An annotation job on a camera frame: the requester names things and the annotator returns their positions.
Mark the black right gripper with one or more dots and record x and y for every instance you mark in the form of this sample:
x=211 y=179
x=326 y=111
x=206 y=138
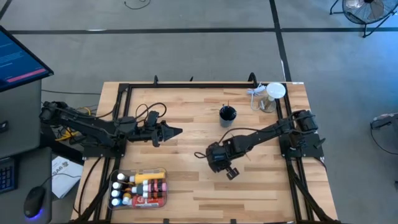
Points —
x=219 y=155

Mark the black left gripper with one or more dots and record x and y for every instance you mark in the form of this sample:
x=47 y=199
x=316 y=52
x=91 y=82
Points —
x=146 y=132

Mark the blue-grey plastic cup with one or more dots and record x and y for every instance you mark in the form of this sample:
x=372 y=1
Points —
x=227 y=119

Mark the large yellow paint bottle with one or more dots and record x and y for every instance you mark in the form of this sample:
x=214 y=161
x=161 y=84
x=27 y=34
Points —
x=149 y=177

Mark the small pink paint bottle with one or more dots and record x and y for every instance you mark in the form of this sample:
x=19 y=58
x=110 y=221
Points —
x=158 y=187

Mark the small red-brown paint bottle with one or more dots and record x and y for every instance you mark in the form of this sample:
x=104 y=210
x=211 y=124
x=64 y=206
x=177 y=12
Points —
x=154 y=195

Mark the small black paint bottle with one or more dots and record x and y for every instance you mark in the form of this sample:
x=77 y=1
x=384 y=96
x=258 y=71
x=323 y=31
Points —
x=121 y=177

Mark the clear plastic bin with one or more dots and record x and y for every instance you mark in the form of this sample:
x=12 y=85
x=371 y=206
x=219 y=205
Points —
x=113 y=174

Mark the small dark brown paint bottle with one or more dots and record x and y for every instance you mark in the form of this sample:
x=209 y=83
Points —
x=116 y=185

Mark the small ochre paint bottle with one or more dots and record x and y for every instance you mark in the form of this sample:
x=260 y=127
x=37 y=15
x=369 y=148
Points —
x=127 y=196

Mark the small light blue paint bottle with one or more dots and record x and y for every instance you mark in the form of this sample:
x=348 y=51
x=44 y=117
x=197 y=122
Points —
x=115 y=193

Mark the small dark blue paint bottle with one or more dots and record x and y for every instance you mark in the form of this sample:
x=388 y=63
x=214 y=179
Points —
x=115 y=202

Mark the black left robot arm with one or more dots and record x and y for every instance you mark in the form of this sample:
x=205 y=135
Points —
x=90 y=127

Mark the white paper booklet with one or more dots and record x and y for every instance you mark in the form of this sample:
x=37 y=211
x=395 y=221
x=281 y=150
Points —
x=63 y=175

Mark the grey desk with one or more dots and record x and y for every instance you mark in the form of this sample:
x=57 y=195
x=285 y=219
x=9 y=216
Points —
x=21 y=124

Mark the black computer mouse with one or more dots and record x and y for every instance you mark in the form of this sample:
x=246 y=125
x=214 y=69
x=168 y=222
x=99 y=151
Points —
x=34 y=200

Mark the monitor with blue screen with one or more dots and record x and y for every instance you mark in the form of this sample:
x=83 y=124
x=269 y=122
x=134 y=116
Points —
x=18 y=62

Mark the black keyboard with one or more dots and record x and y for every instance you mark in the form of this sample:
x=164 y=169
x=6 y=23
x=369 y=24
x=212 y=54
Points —
x=7 y=179

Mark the black floor fan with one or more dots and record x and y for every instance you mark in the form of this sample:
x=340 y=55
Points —
x=368 y=11

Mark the black aluminium frame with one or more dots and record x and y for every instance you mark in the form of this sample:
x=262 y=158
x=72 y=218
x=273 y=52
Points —
x=202 y=85

